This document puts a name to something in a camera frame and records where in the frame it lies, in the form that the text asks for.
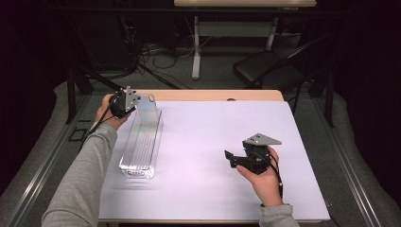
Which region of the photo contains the black metal stand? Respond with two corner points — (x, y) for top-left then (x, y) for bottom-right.
(308, 62), (336, 129)
(64, 62), (126, 125)

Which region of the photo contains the person's right hand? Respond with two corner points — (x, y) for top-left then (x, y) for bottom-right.
(235, 146), (284, 207)

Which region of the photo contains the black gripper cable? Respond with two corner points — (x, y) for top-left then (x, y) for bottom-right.
(78, 91), (124, 150)
(268, 154), (284, 200)

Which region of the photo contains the tangle of floor cables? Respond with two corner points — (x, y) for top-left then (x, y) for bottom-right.
(119, 15), (216, 77)

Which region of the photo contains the black metal crossbar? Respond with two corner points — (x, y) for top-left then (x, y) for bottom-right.
(46, 7), (351, 16)

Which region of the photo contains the black folding chair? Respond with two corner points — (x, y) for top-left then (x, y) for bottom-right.
(232, 31), (335, 116)

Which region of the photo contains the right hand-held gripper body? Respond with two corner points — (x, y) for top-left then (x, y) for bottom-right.
(239, 132), (283, 175)

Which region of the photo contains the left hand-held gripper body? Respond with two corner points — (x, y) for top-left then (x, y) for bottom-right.
(108, 85), (141, 119)

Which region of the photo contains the person's left hand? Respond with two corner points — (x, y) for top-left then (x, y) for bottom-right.
(95, 94), (131, 131)

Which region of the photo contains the white table cover board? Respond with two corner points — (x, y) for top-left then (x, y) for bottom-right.
(97, 99), (331, 221)

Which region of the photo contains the white-legged desk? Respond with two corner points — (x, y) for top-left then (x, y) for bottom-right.
(173, 0), (318, 80)

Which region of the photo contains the light wooden table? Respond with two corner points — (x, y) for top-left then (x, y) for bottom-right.
(100, 89), (316, 225)

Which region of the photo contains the aluminium floor rail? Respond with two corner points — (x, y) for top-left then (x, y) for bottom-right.
(313, 97), (382, 227)
(6, 94), (93, 227)

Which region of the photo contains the clear plastic storage bin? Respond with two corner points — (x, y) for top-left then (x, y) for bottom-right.
(118, 100), (165, 180)

